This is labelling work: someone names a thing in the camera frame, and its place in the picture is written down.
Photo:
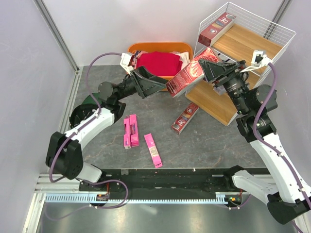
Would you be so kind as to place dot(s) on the dark red toothpaste box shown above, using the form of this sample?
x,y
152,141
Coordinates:
x,y
191,74

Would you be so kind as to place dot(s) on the aluminium frame rail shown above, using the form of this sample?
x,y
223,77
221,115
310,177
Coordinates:
x,y
56,33

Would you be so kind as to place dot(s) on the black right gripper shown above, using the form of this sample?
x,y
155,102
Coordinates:
x,y
214,70

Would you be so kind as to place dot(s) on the green black cap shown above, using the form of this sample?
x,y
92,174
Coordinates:
x,y
83,111

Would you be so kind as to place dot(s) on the white wire wooden shelf rack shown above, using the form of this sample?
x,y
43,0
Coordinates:
x,y
249,32

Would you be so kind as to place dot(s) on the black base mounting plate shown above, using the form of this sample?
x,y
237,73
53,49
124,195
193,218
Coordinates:
x,y
207,179

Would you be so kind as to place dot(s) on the red 3d toothpaste box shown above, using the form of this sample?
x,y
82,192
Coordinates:
x,y
216,29
185,117

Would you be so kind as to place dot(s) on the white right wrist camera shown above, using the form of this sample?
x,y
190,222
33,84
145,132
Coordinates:
x,y
259,60

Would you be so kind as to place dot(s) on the blue slotted cable duct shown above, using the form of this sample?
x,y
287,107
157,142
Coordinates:
x,y
97,199

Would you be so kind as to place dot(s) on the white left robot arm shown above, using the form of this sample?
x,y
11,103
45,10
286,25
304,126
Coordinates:
x,y
64,154

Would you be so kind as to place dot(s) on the silver toothpaste box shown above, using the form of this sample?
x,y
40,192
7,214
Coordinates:
x,y
220,90

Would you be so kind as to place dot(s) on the red folded cloth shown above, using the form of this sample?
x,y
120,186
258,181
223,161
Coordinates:
x,y
160,64

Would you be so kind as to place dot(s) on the cream patterned cloth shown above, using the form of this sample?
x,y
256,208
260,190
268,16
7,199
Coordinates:
x,y
184,57

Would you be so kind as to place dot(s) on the pink toothpaste box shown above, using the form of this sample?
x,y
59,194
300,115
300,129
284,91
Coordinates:
x,y
127,134
134,130

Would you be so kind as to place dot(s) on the pink toothpaste box middle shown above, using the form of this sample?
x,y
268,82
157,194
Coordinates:
x,y
134,130

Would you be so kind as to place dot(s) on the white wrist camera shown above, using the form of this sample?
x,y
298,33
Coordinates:
x,y
126,62
259,60

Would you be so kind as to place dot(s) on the pink toothpaste box left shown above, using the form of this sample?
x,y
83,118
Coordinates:
x,y
127,134

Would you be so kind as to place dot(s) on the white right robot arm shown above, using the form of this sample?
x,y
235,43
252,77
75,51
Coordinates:
x,y
290,197

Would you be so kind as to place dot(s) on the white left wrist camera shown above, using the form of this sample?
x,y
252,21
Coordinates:
x,y
126,62

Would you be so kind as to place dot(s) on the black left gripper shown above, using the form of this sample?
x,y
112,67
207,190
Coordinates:
x,y
137,74

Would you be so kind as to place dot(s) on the pink toothpaste box angled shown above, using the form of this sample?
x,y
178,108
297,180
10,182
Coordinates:
x,y
153,150

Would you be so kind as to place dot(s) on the orange plastic basket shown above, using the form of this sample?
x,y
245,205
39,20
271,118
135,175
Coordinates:
x,y
138,49

